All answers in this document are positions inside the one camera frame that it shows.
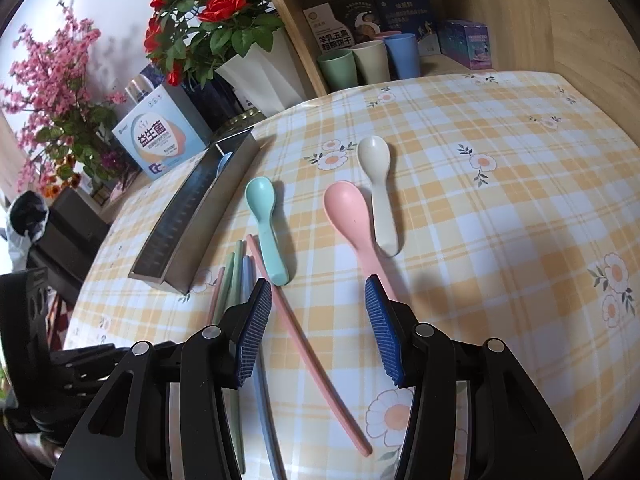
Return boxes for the white faceted vase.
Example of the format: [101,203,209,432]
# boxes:
[215,27,308,118]

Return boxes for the silver blue package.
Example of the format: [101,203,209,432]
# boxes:
[125,65,166,106]

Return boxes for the black and white cloth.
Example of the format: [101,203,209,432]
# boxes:
[4,192,51,273]

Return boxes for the blue printed box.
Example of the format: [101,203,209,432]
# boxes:
[375,0,433,36]

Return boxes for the purple box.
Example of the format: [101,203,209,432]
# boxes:
[439,20,493,71]

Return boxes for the gold rimmed tin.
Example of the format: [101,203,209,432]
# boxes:
[220,109,266,133]

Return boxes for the wooden shelf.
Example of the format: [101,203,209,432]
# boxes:
[250,0,640,111]

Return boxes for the white and blue carton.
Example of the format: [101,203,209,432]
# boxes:
[111,85,208,181]

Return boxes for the blue cup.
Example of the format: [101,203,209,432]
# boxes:
[383,33,422,80]

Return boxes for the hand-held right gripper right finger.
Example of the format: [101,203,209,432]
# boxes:
[364,275,583,480]

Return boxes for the dark blue container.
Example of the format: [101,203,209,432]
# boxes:
[180,72,241,131]

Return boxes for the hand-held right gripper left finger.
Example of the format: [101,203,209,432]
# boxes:
[50,277,273,480]

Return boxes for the green cup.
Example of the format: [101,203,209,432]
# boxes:
[316,54,357,95]

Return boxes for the yellow plaid floral tablecloth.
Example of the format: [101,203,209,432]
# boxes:
[62,71,640,480]

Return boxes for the metal utensil tray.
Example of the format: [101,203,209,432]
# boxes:
[128,127,262,296]

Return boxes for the pink spoon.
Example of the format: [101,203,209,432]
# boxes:
[323,182,401,306]

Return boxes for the small white box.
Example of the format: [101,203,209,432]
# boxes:
[417,25,442,57]

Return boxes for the white and black box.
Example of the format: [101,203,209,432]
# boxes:
[303,2,353,57]

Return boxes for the dark printed box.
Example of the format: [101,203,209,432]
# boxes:
[342,0,383,46]

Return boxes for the beige cup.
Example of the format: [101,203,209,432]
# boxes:
[350,41,391,86]

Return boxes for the red rose bouquet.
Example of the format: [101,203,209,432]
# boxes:
[144,0,286,88]

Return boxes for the green chopstick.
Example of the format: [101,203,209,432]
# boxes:
[213,253,236,325]
[227,240,247,478]

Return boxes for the long pink chopstick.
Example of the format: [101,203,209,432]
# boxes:
[247,234,374,457]

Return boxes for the teal spoon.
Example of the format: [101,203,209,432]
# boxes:
[244,177,297,287]

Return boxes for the pink blossom plant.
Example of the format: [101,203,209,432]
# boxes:
[0,7,131,196]

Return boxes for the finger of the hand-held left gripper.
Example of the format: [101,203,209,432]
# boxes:
[47,342,123,401]

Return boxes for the cream spoon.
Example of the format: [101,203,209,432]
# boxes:
[356,135,401,258]

